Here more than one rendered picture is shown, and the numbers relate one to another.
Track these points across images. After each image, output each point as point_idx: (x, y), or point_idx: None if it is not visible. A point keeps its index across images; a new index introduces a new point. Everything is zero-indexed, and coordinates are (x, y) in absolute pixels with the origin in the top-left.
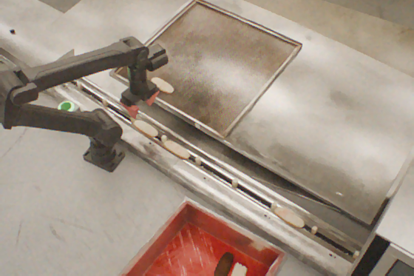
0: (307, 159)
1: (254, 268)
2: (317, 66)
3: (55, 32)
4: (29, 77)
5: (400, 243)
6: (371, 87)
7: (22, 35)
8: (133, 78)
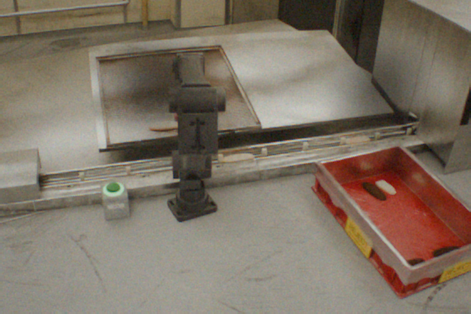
0: (321, 103)
1: (385, 178)
2: (248, 53)
3: None
4: (205, 82)
5: None
6: (293, 47)
7: None
8: None
